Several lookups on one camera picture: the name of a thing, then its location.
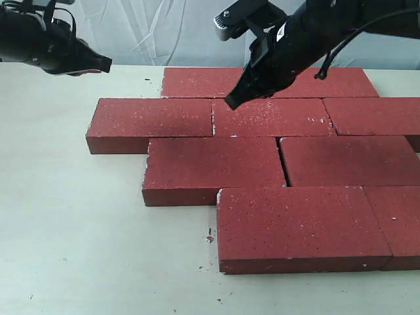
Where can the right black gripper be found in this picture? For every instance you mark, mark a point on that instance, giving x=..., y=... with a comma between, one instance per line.
x=293, y=45

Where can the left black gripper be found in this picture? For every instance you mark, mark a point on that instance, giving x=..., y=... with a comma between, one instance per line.
x=46, y=37

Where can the second row red brick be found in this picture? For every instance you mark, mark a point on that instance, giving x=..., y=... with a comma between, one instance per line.
x=272, y=117

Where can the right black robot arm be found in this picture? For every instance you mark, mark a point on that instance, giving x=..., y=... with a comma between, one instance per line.
x=345, y=20

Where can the right row red brick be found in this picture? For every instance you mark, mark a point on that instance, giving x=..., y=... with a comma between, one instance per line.
x=376, y=116

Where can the pale blue backdrop cloth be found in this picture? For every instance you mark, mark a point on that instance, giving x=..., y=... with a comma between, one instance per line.
x=182, y=33

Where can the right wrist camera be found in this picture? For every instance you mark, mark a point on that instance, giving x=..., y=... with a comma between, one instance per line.
x=245, y=15

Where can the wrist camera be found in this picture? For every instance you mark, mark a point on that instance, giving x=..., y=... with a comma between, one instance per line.
x=245, y=15
x=44, y=3

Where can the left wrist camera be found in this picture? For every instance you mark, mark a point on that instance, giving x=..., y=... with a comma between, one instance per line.
x=44, y=3

